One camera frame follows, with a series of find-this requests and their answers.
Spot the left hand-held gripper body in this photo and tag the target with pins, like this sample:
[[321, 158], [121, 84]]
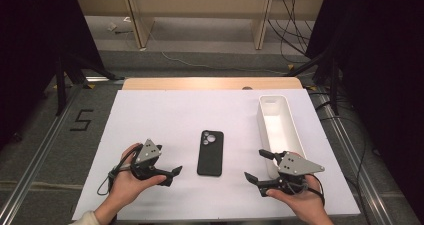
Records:
[[148, 153]]

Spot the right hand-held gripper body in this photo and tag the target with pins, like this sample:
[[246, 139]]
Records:
[[296, 166]]

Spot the white oblong plastic box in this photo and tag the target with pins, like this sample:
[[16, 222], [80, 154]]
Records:
[[278, 131]]

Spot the black phone case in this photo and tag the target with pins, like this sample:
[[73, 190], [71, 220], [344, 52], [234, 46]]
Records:
[[210, 161]]

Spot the person's right hand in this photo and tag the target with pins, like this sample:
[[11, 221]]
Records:
[[300, 205]]

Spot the person's left hand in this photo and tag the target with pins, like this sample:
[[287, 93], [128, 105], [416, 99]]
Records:
[[128, 188]]

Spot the dark table grommet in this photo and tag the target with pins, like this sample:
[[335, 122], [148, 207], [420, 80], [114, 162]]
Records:
[[247, 88]]

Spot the yellow tape piece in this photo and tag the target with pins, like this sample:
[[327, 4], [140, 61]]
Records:
[[311, 87], [89, 86], [290, 66]]

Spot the black tripod stand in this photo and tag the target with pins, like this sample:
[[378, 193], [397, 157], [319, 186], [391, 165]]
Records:
[[334, 85], [60, 85]]

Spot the white paper scrap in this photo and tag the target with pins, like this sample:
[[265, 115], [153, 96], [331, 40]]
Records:
[[111, 26], [126, 19]]

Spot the black curtain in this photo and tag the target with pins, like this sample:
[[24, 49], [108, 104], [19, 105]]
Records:
[[30, 35], [383, 51]]

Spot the light wooden desk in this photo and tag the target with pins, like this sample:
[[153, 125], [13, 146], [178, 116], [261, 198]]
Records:
[[206, 5]]

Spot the metal floor rail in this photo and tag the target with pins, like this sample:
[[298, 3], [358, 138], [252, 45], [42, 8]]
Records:
[[38, 158], [342, 138]]

